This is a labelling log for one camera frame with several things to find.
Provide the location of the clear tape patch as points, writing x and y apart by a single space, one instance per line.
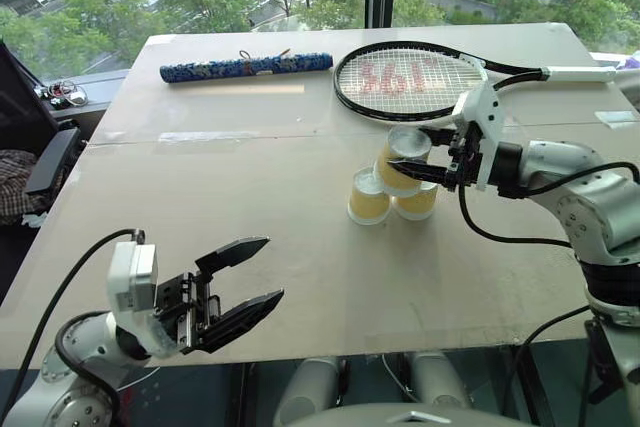
615 117

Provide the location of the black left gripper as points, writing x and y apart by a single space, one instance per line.
186 304

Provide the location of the plaid cloth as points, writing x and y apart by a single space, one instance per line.
15 182

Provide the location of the black and white tennis racket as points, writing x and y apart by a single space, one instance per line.
400 77

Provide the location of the yellow paper cup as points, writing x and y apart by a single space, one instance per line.
407 147
368 202
415 204

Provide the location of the silver robot leg cylinder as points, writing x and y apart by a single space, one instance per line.
440 379
307 389

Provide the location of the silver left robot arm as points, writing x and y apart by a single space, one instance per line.
75 397

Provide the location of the small clutter on windowsill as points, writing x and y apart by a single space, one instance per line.
65 94

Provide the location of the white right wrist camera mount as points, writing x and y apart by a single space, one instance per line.
482 109

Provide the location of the blue patterned rolled mat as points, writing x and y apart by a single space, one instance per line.
240 67

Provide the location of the black office chair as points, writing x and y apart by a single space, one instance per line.
30 117

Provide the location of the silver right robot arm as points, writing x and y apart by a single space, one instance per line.
592 199

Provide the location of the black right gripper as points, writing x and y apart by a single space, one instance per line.
465 159

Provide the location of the purple object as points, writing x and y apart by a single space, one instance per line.
631 61

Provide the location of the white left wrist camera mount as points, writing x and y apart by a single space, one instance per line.
131 277

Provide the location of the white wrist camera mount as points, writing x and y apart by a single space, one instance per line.
482 109
131 277

